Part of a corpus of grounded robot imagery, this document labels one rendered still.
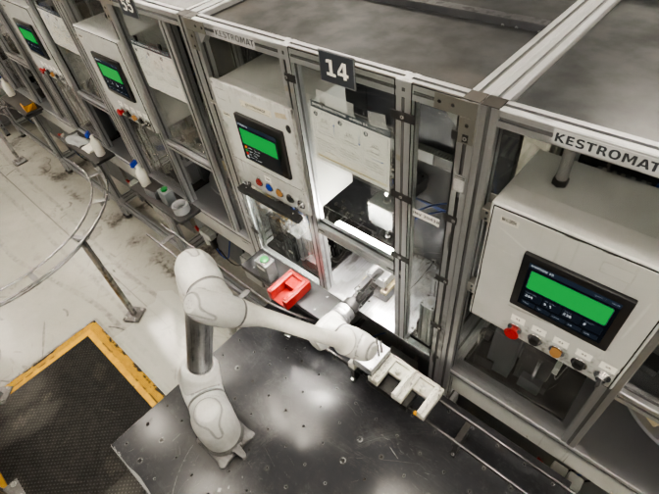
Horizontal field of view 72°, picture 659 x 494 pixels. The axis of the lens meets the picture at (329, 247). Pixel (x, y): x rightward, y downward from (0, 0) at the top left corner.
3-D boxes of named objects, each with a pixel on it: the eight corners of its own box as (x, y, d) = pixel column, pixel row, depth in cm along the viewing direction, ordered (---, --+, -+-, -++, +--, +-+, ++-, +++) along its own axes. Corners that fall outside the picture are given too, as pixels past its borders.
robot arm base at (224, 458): (229, 477, 179) (226, 473, 175) (195, 441, 190) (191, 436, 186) (263, 441, 187) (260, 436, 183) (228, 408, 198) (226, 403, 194)
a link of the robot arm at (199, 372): (187, 420, 186) (173, 378, 200) (226, 406, 194) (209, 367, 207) (181, 284, 139) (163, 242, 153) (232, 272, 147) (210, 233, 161)
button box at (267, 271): (259, 275, 218) (253, 260, 209) (271, 266, 222) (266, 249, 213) (270, 283, 214) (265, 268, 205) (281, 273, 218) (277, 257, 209)
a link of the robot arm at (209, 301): (253, 309, 144) (237, 281, 152) (205, 300, 130) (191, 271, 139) (230, 338, 147) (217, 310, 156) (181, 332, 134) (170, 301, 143)
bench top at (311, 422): (114, 448, 195) (110, 445, 192) (286, 291, 245) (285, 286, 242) (402, 822, 119) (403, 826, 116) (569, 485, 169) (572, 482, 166)
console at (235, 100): (234, 181, 195) (203, 80, 162) (281, 149, 209) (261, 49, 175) (305, 221, 174) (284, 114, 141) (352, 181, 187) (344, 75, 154)
